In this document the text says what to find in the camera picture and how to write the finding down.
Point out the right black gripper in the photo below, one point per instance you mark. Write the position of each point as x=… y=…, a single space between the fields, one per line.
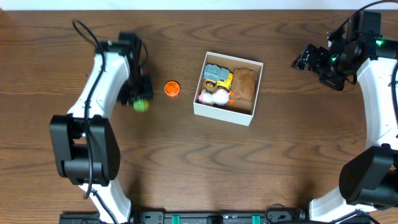
x=321 y=54

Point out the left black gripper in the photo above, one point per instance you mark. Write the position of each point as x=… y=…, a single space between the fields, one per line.
x=137 y=92

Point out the green patterned ball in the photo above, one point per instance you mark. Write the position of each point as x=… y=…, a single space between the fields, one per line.
x=141 y=105

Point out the brown plush toy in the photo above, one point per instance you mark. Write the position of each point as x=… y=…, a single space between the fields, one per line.
x=244 y=84

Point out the yellow grey toy truck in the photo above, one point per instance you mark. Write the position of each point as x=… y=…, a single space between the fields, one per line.
x=215 y=76

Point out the white pink duck toy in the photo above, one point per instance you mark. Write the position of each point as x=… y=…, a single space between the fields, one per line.
x=220 y=97

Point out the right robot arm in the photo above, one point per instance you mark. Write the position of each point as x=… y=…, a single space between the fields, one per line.
x=369 y=181

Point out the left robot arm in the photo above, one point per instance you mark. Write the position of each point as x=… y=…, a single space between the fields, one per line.
x=84 y=145

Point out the white cardboard box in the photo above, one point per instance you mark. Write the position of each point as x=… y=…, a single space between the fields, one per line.
x=241 y=112

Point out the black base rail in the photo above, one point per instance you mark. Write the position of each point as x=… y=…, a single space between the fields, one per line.
x=274 y=214

